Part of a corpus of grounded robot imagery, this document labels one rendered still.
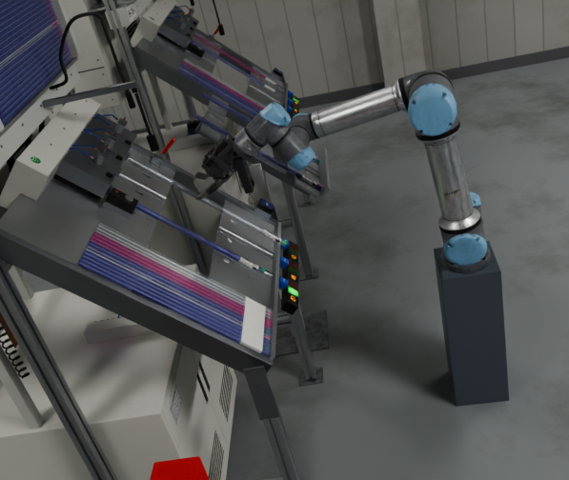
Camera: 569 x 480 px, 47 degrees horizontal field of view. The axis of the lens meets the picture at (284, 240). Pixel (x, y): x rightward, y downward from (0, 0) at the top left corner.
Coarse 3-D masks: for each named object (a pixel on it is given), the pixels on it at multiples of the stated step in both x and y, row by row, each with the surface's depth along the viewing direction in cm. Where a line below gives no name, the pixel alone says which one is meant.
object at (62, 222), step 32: (128, 160) 198; (64, 192) 168; (128, 192) 185; (160, 192) 194; (0, 224) 147; (32, 224) 153; (64, 224) 159; (96, 224) 166; (128, 224) 173; (64, 256) 150
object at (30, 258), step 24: (0, 240) 143; (24, 240) 145; (24, 264) 146; (48, 264) 146; (72, 264) 148; (72, 288) 149; (96, 288) 149; (120, 288) 151; (120, 312) 153; (144, 312) 153; (168, 312) 154; (168, 336) 156; (192, 336) 156; (216, 336) 157; (216, 360) 160; (240, 360) 160; (264, 360) 160
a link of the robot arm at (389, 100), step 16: (400, 80) 179; (368, 96) 183; (384, 96) 180; (400, 96) 178; (320, 112) 188; (336, 112) 185; (352, 112) 184; (368, 112) 183; (384, 112) 182; (304, 128) 187; (320, 128) 188; (336, 128) 187
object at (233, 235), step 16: (240, 208) 215; (224, 224) 201; (240, 224) 207; (256, 224) 213; (224, 240) 194; (240, 240) 199; (256, 240) 205; (272, 240) 210; (224, 256) 187; (256, 256) 197; (272, 256) 201; (224, 272) 181; (240, 272) 186; (256, 272) 190; (272, 272) 194; (240, 288) 180; (256, 288) 184; (224, 336) 160
